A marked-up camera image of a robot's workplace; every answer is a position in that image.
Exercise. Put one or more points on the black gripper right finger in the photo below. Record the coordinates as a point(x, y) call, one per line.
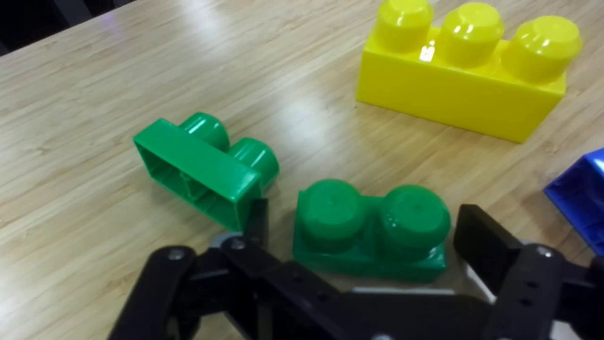
point(540, 289)

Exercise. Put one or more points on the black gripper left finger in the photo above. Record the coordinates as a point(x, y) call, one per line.
point(189, 295)

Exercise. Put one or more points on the green two-stud block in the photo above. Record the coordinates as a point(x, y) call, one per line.
point(189, 157)
point(333, 214)

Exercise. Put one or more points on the yellow three-stud block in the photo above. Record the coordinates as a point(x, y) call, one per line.
point(465, 82)

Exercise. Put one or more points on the large blue block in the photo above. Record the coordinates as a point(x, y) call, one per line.
point(582, 199)

